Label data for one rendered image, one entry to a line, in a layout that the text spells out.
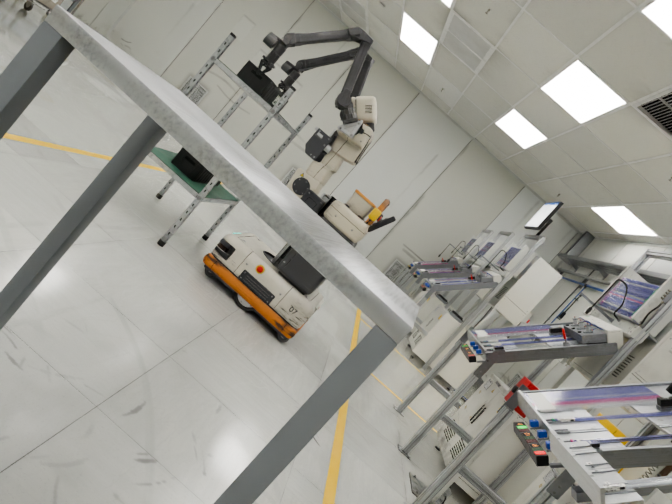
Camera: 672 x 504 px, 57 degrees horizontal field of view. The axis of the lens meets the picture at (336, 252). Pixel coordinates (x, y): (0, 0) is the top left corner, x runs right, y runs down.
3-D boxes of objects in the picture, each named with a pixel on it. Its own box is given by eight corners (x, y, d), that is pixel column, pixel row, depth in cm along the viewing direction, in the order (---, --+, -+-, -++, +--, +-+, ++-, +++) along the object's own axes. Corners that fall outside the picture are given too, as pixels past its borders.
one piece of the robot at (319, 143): (323, 169, 382) (347, 142, 380) (318, 164, 355) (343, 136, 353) (304, 152, 383) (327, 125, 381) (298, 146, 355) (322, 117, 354)
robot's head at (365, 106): (377, 127, 375) (376, 102, 375) (376, 121, 354) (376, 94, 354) (353, 127, 376) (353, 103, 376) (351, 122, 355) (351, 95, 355)
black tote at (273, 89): (259, 95, 341) (272, 80, 340) (235, 75, 342) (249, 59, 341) (277, 114, 398) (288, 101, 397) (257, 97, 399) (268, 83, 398)
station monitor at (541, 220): (534, 230, 663) (561, 201, 659) (521, 228, 721) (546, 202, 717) (544, 238, 663) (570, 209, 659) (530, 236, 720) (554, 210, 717)
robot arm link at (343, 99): (377, 34, 342) (374, 40, 352) (355, 24, 340) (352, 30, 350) (347, 108, 339) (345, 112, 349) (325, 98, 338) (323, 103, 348)
